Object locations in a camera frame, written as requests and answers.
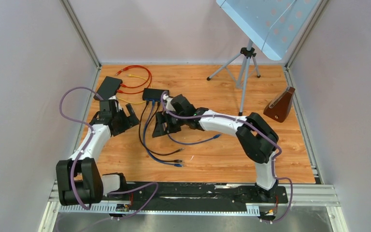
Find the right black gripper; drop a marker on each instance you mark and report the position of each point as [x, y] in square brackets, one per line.
[162, 117]

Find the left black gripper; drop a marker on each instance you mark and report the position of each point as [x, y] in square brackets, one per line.
[130, 121]

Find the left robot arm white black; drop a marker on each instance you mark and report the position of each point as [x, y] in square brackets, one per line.
[78, 178]

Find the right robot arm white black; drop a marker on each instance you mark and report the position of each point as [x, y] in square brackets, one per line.
[257, 138]

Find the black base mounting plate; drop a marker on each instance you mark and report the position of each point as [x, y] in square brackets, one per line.
[202, 197]

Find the grey tripod stand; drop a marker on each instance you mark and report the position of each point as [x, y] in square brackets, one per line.
[249, 55]

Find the brown wooden metronome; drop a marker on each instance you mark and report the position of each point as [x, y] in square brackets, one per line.
[279, 108]

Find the light blue perforated panel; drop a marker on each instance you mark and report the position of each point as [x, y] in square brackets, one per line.
[272, 25]

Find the aluminium frame rail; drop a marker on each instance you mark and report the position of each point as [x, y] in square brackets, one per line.
[300, 195]

